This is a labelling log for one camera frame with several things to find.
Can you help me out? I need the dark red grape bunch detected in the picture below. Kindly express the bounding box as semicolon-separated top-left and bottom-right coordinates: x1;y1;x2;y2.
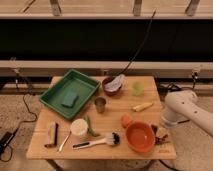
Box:
151;125;169;145

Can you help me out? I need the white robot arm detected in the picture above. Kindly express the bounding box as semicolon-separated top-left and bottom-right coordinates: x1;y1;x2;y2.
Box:
160;90;213;137

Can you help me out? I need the translucent green plastic cup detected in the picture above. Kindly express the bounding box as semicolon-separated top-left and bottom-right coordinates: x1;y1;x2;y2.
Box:
132;82;143;96

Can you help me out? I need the small metal cup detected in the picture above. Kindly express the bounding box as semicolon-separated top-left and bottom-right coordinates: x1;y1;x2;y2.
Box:
94;97;106;113

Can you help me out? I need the wooden folding table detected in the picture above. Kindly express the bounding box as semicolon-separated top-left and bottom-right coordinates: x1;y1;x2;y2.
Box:
27;76;176;163

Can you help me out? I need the white dish brush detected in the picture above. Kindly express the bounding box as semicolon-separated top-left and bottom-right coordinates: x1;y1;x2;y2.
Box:
72;132;120;149

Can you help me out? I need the white crumpled cloth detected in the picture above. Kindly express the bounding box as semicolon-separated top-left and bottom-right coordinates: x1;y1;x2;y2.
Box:
105;74;125;92

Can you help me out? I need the green bean pod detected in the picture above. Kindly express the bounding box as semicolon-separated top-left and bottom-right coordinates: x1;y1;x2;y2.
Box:
84;115;100;137

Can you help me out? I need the dark red bowl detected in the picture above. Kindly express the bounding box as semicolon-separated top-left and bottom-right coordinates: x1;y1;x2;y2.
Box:
102;77;122;96

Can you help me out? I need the white round container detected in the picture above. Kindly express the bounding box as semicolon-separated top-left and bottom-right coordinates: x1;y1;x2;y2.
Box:
70;119;88;137

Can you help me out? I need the green sponge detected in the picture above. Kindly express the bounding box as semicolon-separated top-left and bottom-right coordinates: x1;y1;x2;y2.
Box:
62;92;78;107

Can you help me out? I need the green plastic tray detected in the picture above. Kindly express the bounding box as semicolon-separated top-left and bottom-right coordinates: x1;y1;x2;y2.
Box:
40;69;100;120

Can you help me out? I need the metal spoon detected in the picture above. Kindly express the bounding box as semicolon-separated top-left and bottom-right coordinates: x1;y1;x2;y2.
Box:
57;131;71;152

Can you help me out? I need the black power adapter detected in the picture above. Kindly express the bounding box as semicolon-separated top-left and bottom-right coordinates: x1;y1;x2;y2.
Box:
0;132;13;149

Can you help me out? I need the orange pot with handle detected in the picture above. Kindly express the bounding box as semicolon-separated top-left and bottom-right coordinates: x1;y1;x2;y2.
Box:
120;115;155;153

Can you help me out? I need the black floor cable right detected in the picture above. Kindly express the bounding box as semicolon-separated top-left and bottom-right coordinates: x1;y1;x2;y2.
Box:
157;74;198;125

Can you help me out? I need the black floor cable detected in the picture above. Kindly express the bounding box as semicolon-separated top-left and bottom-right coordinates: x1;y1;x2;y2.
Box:
157;74;198;125
0;71;39;163

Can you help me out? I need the black cable over table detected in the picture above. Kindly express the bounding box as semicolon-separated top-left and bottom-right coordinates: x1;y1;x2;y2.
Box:
119;10;157;76

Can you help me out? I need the wooden handled spatula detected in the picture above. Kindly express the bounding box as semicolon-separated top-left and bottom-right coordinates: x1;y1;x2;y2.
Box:
44;122;58;148

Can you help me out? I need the black floor cable left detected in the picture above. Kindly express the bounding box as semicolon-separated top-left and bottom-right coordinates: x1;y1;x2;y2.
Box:
0;71;39;163

